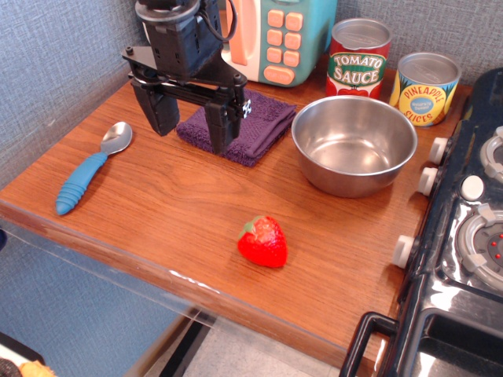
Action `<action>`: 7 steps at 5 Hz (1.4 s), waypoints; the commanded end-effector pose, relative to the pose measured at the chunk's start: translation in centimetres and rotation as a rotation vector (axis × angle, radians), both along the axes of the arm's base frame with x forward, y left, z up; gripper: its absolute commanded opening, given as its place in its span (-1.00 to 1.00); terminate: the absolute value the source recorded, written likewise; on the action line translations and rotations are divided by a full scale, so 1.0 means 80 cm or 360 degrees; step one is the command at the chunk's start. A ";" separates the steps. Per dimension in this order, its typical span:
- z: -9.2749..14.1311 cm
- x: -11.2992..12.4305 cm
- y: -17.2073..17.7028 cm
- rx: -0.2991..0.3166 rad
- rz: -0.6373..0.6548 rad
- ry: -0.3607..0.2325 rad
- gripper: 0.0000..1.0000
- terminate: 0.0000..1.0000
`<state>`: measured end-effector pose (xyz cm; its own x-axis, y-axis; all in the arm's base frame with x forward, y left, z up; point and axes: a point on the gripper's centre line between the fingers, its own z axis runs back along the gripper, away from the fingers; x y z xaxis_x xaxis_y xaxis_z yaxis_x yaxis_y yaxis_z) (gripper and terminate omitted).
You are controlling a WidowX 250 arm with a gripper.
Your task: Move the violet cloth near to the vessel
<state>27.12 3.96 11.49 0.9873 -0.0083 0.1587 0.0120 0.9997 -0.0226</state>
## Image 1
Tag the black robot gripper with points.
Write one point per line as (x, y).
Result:
(185, 53)

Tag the purple cloth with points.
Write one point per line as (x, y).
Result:
(268, 122)

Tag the steel bowl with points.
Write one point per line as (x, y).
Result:
(352, 146)

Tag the teal toy microwave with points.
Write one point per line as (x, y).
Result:
(278, 42)

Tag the red toy strawberry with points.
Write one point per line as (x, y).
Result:
(263, 242)

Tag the tomato sauce can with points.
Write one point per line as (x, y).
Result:
(358, 57)

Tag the pineapple slices can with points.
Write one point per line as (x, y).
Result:
(424, 86)

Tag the black toy stove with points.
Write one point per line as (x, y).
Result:
(449, 319)

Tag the blue handled metal spoon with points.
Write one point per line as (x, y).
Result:
(115, 140)

